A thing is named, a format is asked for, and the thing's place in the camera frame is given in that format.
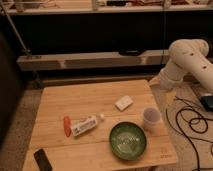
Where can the wooden shelf unit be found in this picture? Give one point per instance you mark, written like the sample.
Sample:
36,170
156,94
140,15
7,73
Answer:
109,37

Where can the black phone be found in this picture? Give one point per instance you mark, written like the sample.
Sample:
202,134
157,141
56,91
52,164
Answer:
42,160

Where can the metal stand pole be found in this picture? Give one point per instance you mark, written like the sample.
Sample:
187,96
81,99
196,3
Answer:
25,50

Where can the green bowl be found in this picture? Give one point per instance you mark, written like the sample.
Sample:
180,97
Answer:
127,141

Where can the orange carrot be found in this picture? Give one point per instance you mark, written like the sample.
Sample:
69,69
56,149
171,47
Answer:
67,124

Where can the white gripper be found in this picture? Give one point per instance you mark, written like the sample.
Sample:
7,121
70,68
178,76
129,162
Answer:
155,81

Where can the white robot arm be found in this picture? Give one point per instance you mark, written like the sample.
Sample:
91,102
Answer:
186,56

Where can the white plastic bottle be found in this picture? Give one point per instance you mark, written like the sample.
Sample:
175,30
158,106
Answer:
87,124

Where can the ceramic cup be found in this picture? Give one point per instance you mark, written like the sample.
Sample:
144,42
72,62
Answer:
151,117

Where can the white sponge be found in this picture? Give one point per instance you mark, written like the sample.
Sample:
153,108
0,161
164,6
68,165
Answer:
124,103

